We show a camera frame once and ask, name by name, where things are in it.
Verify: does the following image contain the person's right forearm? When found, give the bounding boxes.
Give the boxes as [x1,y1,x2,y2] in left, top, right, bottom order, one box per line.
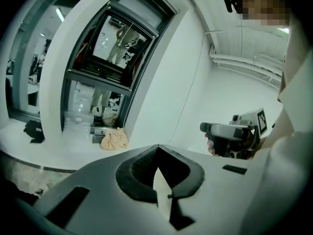
[259,109,295,154]

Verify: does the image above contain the small black bracket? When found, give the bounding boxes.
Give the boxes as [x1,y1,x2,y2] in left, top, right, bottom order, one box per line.
[23,119,45,143]

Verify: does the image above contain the white ceiling pipes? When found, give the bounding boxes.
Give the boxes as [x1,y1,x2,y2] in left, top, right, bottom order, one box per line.
[209,44,287,83]

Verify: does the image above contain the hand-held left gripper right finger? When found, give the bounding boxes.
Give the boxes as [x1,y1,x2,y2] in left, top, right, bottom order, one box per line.
[158,144,264,235]

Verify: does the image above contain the black window frame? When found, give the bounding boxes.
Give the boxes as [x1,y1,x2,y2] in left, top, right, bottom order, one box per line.
[5,0,66,122]

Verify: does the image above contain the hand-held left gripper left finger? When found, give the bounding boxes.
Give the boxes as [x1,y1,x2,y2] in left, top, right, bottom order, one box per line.
[33,144,179,235]

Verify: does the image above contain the thin grey wall cable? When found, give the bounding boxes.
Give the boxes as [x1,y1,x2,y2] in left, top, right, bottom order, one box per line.
[168,29,213,143]

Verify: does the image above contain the clear plastic bag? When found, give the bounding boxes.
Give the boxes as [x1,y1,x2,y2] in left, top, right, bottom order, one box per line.
[64,110,95,141]

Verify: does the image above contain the grey roller blind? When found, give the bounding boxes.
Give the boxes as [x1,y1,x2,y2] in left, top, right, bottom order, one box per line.
[116,0,175,27]

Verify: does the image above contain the person's beige shirt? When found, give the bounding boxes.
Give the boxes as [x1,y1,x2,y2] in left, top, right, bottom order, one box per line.
[276,25,313,156]

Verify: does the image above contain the beige patterned cloth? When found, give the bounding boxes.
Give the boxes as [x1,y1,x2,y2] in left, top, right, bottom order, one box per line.
[101,127,128,151]

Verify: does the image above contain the thin white pull cord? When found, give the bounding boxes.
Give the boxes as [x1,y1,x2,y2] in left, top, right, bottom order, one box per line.
[121,22,134,45]

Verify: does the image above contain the dark framed window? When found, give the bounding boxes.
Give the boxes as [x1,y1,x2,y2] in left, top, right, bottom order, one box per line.
[60,0,181,141]

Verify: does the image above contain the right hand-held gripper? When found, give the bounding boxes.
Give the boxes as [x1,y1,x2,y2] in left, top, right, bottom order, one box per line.
[200,108,268,160]

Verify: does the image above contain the black head camera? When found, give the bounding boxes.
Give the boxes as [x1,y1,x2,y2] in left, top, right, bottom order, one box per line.
[222,0,239,13]

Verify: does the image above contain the person's head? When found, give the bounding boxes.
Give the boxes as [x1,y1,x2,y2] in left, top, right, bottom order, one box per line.
[236,0,291,26]

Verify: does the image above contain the person's right hand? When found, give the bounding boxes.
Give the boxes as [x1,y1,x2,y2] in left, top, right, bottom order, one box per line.
[204,134,216,155]

